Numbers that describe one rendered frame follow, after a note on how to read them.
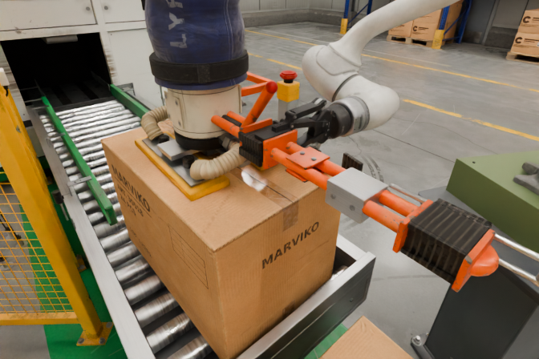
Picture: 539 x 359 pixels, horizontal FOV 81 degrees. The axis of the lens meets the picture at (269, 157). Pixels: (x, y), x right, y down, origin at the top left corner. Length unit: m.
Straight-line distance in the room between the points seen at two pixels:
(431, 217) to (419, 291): 1.42
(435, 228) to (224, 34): 0.51
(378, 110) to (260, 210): 0.37
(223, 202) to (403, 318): 1.24
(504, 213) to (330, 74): 0.61
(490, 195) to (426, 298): 0.88
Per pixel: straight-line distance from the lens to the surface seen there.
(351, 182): 0.50
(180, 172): 0.75
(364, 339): 0.98
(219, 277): 0.63
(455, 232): 0.44
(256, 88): 0.94
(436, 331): 1.56
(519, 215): 1.06
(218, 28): 0.68
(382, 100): 0.81
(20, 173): 1.19
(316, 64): 0.87
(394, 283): 1.85
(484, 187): 1.10
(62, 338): 1.81
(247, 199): 0.68
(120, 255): 1.22
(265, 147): 0.57
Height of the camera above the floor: 1.36
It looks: 30 degrees down
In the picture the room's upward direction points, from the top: straight up
